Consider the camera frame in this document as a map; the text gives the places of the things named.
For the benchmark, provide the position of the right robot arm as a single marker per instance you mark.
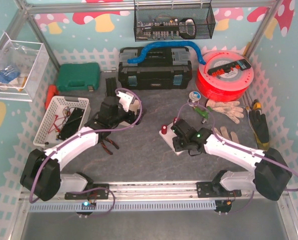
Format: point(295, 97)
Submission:
point(265, 171)

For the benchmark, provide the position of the clear acrylic wall box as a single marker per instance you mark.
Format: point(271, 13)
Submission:
point(22, 65)

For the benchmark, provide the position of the black device in basket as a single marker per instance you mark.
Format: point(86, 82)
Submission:
point(72, 124)

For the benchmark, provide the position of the white perforated basket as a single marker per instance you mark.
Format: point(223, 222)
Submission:
point(54, 119)

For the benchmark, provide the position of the yellow rod in corner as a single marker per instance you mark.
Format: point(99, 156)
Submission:
point(246, 48)

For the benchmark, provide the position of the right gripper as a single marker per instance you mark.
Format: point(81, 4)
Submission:
point(180, 144)

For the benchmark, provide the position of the white peg base plate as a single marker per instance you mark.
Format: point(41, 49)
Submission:
point(168, 138)

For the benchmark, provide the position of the yellow black tool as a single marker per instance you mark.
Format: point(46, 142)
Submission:
point(256, 105)

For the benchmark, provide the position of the green plastic tool case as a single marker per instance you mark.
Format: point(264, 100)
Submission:
point(78, 76)

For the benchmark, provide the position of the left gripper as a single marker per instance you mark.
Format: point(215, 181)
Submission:
point(111, 91)

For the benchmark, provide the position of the black yellow work glove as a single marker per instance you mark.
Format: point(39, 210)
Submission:
point(260, 129)

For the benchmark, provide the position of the black plastic toolbox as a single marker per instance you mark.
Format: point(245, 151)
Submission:
point(162, 69)

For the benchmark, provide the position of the green brass pipe fitting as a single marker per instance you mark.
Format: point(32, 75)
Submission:
point(203, 113)

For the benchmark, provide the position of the white knit work glove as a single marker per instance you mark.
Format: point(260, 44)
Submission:
point(231, 109)

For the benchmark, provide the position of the solder wire spool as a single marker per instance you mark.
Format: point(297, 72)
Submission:
point(194, 98)

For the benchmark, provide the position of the orange pneumatic tubing reel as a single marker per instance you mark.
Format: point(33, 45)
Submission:
point(226, 87)

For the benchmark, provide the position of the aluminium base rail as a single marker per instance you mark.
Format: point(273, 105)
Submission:
point(155, 190)

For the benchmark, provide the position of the orange tool handle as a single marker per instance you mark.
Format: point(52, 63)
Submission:
point(52, 91)

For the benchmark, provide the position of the black socket rail orange clips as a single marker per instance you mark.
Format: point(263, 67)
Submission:
point(241, 64)

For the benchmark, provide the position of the grey slotted cable duct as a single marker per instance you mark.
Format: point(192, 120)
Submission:
point(123, 206)

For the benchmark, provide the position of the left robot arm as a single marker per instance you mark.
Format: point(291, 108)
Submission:
point(42, 173)

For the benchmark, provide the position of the white plastic parts bin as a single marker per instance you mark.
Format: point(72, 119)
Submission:
point(126, 124)

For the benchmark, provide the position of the black wire mesh shelf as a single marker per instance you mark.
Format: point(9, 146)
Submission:
point(173, 20)

